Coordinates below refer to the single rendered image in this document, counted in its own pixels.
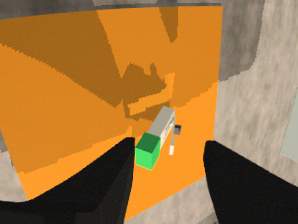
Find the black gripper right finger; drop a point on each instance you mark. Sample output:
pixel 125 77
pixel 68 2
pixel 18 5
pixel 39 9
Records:
pixel 244 193

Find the orange flat square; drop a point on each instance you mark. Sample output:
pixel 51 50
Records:
pixel 74 85

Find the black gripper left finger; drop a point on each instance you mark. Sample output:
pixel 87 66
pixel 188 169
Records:
pixel 98 194

